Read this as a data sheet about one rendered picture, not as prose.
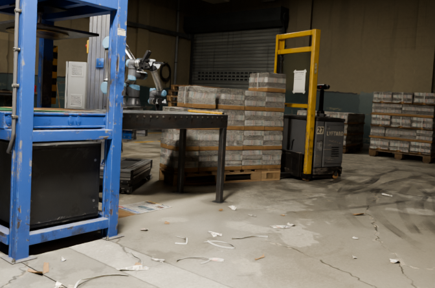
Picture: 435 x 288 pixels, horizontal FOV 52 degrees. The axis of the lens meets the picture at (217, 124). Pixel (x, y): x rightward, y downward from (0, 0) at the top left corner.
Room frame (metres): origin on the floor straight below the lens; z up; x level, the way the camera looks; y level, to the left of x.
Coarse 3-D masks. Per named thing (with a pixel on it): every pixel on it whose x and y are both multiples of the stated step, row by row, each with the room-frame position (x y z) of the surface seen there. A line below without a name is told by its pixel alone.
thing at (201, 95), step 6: (192, 90) 4.72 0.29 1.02; (198, 90) 4.72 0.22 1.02; (204, 90) 4.75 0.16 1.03; (210, 90) 4.80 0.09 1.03; (216, 90) 4.84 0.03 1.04; (186, 96) 4.82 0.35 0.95; (192, 96) 4.71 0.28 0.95; (198, 96) 4.73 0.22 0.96; (204, 96) 4.77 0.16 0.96; (210, 96) 4.81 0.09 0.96; (186, 102) 4.81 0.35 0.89; (192, 102) 4.69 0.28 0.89; (198, 102) 4.73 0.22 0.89; (204, 102) 4.77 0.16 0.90; (210, 102) 4.81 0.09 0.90; (204, 108) 4.79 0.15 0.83
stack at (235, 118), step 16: (192, 112) 4.71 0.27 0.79; (224, 112) 4.93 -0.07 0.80; (240, 112) 5.04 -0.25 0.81; (256, 112) 5.16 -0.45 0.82; (176, 144) 4.62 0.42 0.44; (192, 144) 4.72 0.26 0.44; (208, 144) 4.83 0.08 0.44; (240, 144) 5.05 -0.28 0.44; (256, 144) 5.17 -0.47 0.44; (160, 160) 4.93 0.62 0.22; (176, 160) 4.63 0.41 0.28; (192, 160) 4.73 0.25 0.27; (208, 160) 4.84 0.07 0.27; (240, 160) 5.05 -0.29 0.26; (256, 160) 5.18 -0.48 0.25; (160, 176) 4.91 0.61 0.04; (176, 176) 4.63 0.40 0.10; (192, 176) 4.73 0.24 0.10; (208, 176) 4.99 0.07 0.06; (224, 176) 4.94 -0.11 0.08; (256, 176) 5.18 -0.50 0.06
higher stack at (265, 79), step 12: (264, 72) 5.29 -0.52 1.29; (252, 84) 5.48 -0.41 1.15; (264, 84) 5.28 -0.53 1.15; (276, 84) 5.30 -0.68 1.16; (276, 96) 5.31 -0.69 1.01; (264, 120) 5.24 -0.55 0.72; (276, 120) 5.33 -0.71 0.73; (264, 132) 5.23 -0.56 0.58; (276, 132) 5.33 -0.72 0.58; (264, 144) 5.24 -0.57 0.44; (276, 144) 5.33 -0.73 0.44; (264, 156) 5.24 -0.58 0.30; (276, 156) 5.34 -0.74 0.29; (276, 168) 5.37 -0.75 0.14; (264, 180) 5.25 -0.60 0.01
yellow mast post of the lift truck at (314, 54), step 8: (312, 40) 5.38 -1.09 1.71; (312, 48) 5.38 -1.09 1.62; (312, 56) 5.37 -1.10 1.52; (312, 64) 5.36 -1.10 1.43; (312, 72) 5.35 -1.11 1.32; (312, 80) 5.35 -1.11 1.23; (312, 88) 5.35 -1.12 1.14; (312, 96) 5.35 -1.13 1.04; (312, 104) 5.36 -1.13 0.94; (312, 112) 5.36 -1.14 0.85; (312, 120) 5.37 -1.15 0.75; (312, 128) 5.37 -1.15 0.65; (312, 136) 5.38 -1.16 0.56; (312, 144) 5.38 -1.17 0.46; (304, 152) 5.41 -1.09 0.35; (312, 152) 5.39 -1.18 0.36; (304, 160) 5.38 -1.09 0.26; (304, 168) 5.37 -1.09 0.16
